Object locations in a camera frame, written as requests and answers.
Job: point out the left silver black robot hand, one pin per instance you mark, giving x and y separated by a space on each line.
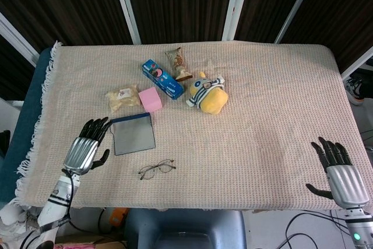
81 154

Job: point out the white partition frame post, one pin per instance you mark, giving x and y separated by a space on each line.
357 66
297 7
17 39
234 4
125 4

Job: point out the orange object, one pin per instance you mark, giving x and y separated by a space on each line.
119 215

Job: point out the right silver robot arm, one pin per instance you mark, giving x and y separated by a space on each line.
358 227

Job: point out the blue Oreo cookie box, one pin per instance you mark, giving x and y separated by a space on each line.
163 81

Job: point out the brown snack bar wrapper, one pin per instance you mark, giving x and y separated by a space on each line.
176 62

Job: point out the beige woven fringed tablecloth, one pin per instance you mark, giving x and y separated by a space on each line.
233 144

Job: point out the wire-frame eyeglasses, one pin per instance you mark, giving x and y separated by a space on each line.
165 167

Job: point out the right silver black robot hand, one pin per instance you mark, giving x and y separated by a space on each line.
346 183

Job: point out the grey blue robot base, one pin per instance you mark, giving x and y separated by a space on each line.
186 225

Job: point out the yellow plush toy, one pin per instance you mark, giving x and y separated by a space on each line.
214 100

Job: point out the black white sneaker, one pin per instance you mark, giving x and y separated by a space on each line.
357 91

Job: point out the blue glasses case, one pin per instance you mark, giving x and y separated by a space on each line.
134 135

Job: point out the pink cube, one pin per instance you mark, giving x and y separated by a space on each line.
150 99

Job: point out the pale yellow snack bag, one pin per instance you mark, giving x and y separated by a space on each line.
122 100

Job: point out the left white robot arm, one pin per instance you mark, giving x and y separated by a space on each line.
55 202

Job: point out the cardboard box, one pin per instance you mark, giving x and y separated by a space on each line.
110 244

